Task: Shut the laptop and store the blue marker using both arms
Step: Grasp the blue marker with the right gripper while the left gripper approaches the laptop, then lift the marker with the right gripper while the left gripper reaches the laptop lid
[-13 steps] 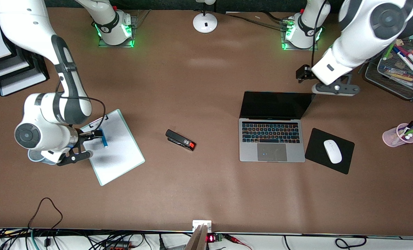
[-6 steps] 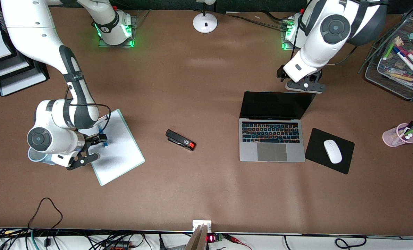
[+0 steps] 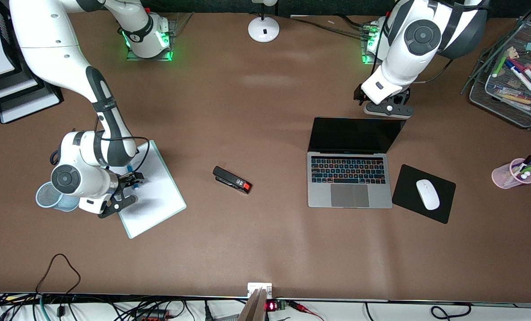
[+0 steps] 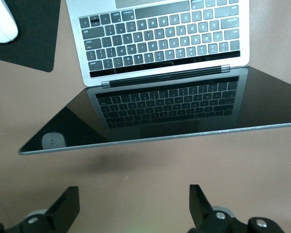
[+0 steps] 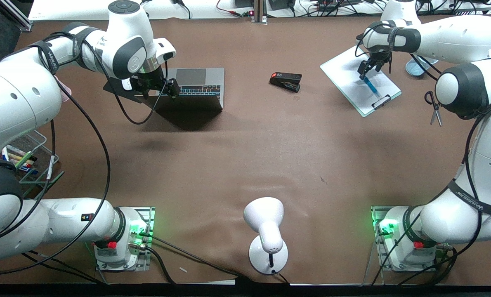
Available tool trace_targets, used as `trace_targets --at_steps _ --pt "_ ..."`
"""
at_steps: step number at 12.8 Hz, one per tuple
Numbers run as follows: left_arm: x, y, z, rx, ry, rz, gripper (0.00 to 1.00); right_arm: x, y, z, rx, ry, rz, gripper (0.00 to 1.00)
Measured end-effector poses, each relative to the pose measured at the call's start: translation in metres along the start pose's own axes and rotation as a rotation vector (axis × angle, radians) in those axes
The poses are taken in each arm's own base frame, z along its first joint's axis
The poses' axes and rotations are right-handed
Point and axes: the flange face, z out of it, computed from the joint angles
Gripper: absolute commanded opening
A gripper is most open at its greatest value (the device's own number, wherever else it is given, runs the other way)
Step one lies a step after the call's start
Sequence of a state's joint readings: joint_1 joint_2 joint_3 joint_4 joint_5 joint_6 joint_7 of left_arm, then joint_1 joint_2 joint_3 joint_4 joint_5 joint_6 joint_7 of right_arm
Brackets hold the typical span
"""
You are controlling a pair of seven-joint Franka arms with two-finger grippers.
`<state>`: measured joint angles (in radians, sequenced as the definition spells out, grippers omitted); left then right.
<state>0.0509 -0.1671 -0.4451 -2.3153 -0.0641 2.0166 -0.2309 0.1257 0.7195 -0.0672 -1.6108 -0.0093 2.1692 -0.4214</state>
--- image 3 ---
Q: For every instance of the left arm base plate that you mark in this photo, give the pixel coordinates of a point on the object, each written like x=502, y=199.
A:
x=364, y=60

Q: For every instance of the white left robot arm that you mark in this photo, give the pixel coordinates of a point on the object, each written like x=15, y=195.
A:
x=421, y=35

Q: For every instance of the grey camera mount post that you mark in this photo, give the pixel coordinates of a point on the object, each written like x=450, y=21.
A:
x=254, y=307

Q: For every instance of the black mesh desk tray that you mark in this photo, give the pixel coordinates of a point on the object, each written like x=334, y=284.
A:
x=506, y=113

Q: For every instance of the silver laptop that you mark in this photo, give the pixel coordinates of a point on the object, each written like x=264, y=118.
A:
x=349, y=178

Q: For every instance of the white paper sheet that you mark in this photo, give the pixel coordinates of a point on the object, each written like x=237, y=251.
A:
x=154, y=196

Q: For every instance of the black stacked paper tray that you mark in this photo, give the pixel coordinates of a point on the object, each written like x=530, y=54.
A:
x=2, y=89

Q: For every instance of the white desk lamp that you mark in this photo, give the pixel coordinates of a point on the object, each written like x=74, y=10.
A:
x=263, y=29

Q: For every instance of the blue marker white end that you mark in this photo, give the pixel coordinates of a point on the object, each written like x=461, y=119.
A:
x=135, y=185

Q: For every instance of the blue capped white marker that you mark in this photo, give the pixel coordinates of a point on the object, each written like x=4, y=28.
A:
x=522, y=76

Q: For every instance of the blue mesh pen cup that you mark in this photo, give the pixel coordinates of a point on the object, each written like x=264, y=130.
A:
x=44, y=198

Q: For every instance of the black stapler red tip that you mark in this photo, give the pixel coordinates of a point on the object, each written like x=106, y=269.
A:
x=230, y=178

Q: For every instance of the pink translucent pen cup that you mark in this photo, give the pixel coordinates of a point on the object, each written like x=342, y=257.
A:
x=499, y=177

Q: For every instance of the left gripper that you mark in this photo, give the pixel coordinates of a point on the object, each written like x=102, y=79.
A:
x=401, y=95

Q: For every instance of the light green clipboard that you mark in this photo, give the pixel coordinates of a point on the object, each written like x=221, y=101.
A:
x=176, y=189

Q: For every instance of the black marker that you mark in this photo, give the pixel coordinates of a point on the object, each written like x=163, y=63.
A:
x=526, y=160

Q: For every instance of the yellow marker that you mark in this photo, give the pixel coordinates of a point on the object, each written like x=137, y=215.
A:
x=517, y=99

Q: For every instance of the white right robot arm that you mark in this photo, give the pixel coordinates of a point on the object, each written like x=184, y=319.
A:
x=47, y=44

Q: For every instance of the white pen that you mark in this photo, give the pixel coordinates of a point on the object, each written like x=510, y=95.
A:
x=506, y=89

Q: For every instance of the white computer mouse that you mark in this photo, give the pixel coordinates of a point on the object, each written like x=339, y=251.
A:
x=427, y=195

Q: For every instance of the green capped marker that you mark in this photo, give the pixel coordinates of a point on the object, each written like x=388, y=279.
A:
x=499, y=66

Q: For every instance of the white mounting bracket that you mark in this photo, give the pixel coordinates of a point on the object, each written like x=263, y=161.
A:
x=253, y=286

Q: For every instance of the circuit board red display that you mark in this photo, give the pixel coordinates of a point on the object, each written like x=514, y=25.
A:
x=271, y=306

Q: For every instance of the wooden clip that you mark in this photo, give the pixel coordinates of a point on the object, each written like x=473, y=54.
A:
x=512, y=52

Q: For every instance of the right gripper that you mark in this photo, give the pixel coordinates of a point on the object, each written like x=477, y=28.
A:
x=126, y=180

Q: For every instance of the black mouse pad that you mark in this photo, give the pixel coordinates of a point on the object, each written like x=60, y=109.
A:
x=408, y=196

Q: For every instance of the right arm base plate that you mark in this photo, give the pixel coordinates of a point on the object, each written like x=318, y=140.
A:
x=132, y=56

